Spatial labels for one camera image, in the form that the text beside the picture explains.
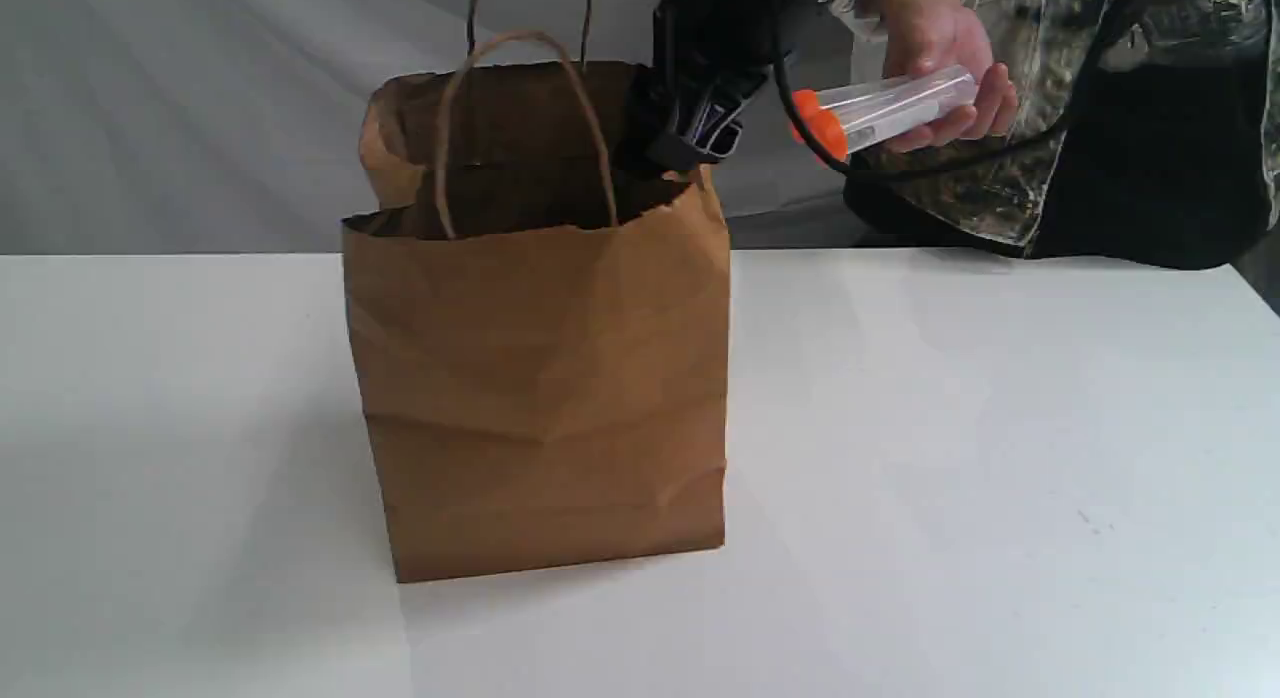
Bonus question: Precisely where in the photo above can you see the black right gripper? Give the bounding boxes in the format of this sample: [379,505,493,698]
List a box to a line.
[626,0,833,174]

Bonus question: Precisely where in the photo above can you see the clear tube orange cap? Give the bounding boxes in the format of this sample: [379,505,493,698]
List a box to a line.
[791,65,978,160]

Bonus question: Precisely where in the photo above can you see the brown paper bag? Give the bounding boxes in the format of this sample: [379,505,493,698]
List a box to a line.
[342,29,731,584]

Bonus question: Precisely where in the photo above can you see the person's hand holding tube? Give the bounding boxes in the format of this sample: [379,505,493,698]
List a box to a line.
[869,0,1018,154]

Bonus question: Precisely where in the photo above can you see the camouflage jacket person torso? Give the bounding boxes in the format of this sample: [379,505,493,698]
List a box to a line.
[831,0,1277,270]

